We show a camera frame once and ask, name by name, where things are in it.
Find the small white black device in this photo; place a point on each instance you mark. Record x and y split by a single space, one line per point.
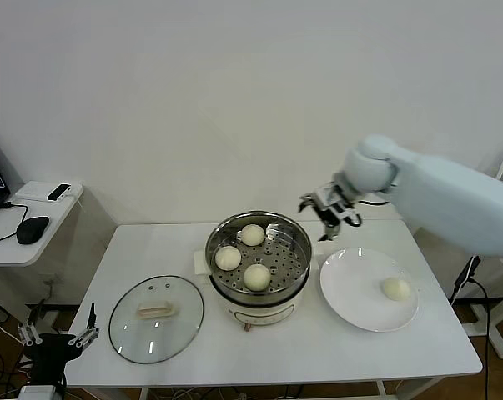
59 192

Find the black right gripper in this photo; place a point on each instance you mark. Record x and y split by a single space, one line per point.
332 204

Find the white steamed baozi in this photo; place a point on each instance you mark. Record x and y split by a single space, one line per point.
228 257
396 288
257 277
252 234

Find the white round plate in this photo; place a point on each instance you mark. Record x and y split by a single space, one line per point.
351 287

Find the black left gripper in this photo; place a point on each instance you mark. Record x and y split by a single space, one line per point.
51 354

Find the black computer mouse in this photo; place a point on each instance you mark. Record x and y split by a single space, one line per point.
32 230

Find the flat white box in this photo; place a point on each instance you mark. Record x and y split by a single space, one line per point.
30 191

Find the white side table with cup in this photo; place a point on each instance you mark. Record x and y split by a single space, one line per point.
499 341

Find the white side table with laptop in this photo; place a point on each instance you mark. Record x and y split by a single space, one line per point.
9 255

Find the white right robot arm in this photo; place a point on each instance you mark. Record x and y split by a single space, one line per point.
443 200

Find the white wall socket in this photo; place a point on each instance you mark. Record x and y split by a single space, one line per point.
51 281

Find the perforated steel steamer basket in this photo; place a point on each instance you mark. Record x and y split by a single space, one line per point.
286 266

